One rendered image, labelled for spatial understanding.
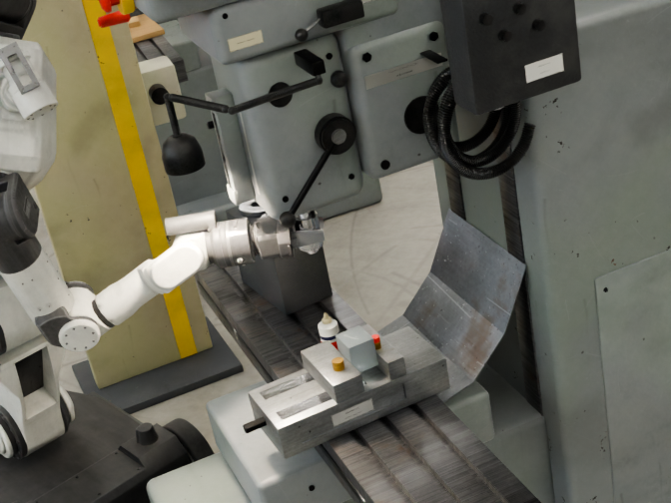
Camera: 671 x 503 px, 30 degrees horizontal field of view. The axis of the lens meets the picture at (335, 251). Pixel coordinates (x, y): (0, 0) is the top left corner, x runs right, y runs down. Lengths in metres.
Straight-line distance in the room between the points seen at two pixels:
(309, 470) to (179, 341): 2.03
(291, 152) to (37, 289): 0.54
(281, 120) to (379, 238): 2.85
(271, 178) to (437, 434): 0.56
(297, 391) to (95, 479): 0.79
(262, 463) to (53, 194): 1.83
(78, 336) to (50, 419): 0.64
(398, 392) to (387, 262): 2.47
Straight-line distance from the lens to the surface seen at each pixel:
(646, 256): 2.50
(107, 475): 2.99
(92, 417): 3.25
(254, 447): 2.49
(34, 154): 2.34
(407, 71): 2.22
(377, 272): 4.74
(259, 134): 2.17
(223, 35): 2.08
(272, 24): 2.10
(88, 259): 4.18
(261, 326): 2.71
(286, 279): 2.69
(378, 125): 2.23
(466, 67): 1.99
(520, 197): 2.37
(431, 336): 2.64
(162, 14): 2.03
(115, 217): 4.14
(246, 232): 2.35
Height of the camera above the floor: 2.29
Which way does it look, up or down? 28 degrees down
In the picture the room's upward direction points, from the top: 11 degrees counter-clockwise
